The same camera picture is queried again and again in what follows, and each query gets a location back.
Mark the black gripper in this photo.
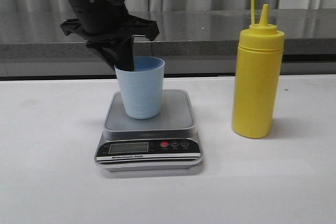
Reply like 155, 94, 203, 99
60, 12, 159, 71

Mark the light blue plastic cup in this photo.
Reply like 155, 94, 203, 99
115, 56, 165, 119

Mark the yellow squeeze bottle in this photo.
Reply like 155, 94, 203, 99
232, 0, 285, 138

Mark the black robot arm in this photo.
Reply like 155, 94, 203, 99
60, 0, 159, 71

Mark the silver digital kitchen scale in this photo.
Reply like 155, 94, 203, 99
94, 89, 204, 172

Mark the dark granite counter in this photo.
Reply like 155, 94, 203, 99
1, 9, 335, 79

